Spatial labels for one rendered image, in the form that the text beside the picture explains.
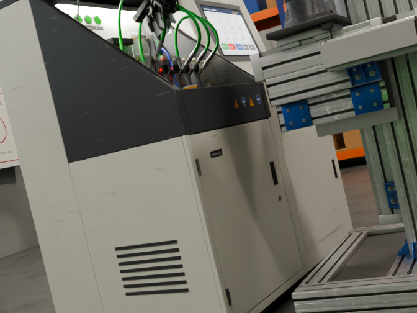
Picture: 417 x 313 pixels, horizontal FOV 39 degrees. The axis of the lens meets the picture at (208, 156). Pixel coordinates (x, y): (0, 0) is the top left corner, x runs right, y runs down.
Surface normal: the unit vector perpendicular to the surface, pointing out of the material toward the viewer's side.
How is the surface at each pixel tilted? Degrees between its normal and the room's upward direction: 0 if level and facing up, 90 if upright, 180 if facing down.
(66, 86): 90
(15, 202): 90
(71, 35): 90
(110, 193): 90
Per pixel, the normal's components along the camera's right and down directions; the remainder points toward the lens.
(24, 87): -0.51, 0.15
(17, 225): 0.87, -0.18
